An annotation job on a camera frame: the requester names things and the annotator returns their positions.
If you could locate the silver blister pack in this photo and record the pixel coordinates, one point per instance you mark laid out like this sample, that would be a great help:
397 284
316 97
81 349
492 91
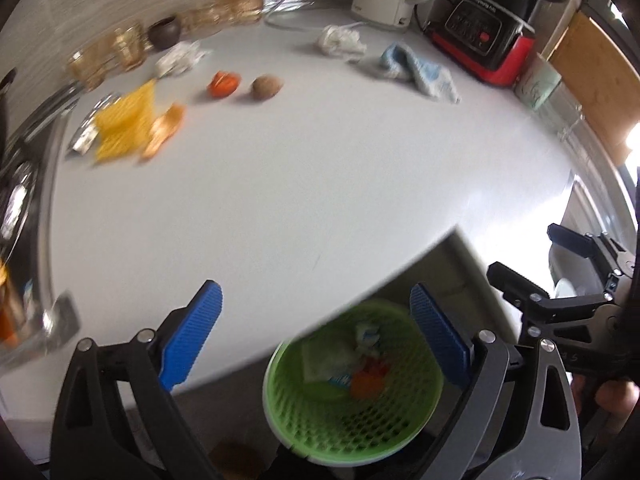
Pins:
87 132

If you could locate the orange peel scraps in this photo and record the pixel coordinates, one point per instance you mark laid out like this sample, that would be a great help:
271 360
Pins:
6 322

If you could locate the orange foam fruit net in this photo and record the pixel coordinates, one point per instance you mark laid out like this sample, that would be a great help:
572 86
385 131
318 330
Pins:
367 382

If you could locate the foil burner liner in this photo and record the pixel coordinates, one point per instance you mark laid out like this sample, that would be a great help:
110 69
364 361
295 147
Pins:
15 195

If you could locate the blue and white milk carton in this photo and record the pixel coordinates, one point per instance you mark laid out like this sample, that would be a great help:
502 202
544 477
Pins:
367 335

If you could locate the amber ribbed glass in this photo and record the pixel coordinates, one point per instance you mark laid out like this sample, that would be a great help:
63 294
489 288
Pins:
246 2

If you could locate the white tissue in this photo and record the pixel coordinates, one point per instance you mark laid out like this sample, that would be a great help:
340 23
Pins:
180 58
340 40

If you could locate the wooden cutting board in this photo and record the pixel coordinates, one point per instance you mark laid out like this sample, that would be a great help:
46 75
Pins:
595 85

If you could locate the yellow foam fruit net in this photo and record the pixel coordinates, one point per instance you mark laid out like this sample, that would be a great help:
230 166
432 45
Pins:
122 122

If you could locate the brown walnut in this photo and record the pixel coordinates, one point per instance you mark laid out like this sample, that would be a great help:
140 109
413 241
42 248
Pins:
266 87

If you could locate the orange peel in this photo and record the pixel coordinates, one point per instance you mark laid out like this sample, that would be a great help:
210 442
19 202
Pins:
165 132

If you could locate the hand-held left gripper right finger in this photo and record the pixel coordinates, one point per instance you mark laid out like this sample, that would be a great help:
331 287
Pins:
440 330

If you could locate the steel gas stove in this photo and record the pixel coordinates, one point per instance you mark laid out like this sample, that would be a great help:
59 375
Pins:
47 160

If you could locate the person's right hand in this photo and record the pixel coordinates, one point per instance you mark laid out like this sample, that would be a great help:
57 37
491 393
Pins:
612 395

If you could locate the brown round object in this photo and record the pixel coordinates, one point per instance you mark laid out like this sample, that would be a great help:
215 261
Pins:
235 460

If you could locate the white sponge block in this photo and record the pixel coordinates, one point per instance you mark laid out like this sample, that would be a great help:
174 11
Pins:
325 357

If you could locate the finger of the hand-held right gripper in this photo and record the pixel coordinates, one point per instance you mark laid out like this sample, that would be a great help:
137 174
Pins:
570 238
520 287

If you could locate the small orange fruit piece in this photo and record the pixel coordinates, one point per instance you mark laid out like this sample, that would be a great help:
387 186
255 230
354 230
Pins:
223 83

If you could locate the black and red blender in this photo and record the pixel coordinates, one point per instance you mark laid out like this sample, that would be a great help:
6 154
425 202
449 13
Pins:
492 30

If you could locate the clear glass teapot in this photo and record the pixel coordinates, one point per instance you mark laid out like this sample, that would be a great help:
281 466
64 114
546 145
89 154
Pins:
202 19

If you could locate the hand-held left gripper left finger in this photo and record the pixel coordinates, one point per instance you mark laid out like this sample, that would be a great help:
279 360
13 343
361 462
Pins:
192 335

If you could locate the light blue towel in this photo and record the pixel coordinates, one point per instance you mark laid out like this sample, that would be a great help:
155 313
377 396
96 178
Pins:
420 70

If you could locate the amber glass cup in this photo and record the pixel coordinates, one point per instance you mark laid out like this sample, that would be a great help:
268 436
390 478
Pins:
129 50
90 67

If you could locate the green plastic basket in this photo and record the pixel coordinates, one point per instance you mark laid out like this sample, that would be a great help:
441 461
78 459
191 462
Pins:
352 425

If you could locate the dark brown tea cup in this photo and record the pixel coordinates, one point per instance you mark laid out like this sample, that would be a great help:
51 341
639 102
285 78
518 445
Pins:
164 32

